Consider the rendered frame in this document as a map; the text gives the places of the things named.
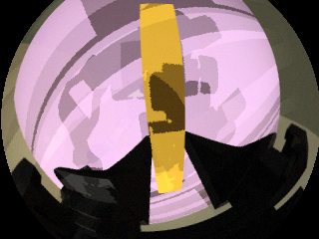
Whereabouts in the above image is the yellow rectangular bar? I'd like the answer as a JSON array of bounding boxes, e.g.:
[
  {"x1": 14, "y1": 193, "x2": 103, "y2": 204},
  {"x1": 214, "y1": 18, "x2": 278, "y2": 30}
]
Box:
[{"x1": 140, "y1": 3, "x2": 186, "y2": 194}]

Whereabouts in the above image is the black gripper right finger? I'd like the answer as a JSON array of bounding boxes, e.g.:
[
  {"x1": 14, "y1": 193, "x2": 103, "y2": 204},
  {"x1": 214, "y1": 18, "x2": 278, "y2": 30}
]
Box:
[{"x1": 183, "y1": 131, "x2": 276, "y2": 210}]

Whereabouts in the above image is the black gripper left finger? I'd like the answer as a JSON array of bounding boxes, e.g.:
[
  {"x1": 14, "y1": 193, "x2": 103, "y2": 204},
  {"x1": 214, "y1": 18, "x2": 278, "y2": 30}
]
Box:
[{"x1": 53, "y1": 135, "x2": 153, "y2": 226}]

